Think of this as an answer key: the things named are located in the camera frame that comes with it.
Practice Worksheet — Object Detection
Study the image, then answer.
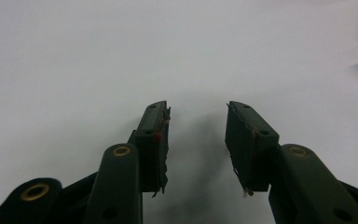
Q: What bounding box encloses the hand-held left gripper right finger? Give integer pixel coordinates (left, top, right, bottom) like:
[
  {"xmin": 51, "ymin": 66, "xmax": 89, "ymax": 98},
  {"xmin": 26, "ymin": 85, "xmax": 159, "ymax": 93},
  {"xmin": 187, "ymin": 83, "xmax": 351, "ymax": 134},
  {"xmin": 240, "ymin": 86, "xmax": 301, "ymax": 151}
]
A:
[{"xmin": 225, "ymin": 100, "xmax": 358, "ymax": 224}]

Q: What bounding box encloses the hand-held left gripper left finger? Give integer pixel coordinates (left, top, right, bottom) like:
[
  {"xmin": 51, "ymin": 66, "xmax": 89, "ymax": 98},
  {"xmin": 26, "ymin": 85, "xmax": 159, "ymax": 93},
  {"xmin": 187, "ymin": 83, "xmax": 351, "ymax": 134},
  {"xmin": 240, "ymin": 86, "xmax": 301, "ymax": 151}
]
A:
[{"xmin": 83, "ymin": 100, "xmax": 172, "ymax": 224}]

